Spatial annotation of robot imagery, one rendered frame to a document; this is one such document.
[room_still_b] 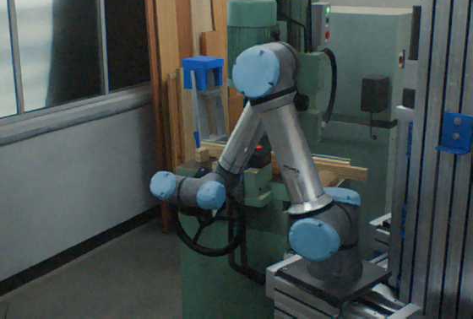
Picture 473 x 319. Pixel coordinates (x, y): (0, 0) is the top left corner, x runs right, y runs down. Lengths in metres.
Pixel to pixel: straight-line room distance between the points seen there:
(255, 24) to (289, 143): 0.78
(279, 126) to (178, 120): 2.32
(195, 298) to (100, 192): 1.42
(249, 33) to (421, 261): 0.96
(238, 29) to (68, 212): 1.79
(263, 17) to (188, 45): 1.88
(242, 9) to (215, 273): 0.97
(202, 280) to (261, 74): 1.19
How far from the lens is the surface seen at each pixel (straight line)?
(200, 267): 2.44
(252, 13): 2.18
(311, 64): 2.38
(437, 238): 1.69
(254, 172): 2.08
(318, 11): 2.46
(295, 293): 1.80
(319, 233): 1.50
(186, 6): 4.02
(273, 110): 1.48
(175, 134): 3.76
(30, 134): 3.32
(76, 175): 3.60
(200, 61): 3.19
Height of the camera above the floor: 1.61
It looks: 16 degrees down
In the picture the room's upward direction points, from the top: straight up
